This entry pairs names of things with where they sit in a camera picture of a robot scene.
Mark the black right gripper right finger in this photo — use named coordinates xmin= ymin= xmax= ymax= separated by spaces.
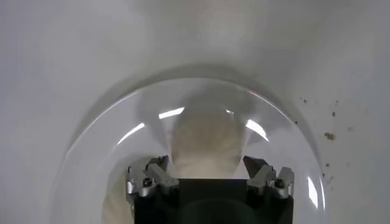
xmin=243 ymin=155 xmax=296 ymax=200

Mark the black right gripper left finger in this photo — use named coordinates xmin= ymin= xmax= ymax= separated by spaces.
xmin=126 ymin=155 xmax=180 ymax=211

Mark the white round plate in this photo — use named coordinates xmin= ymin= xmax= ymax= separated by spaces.
xmin=50 ymin=77 xmax=327 ymax=224

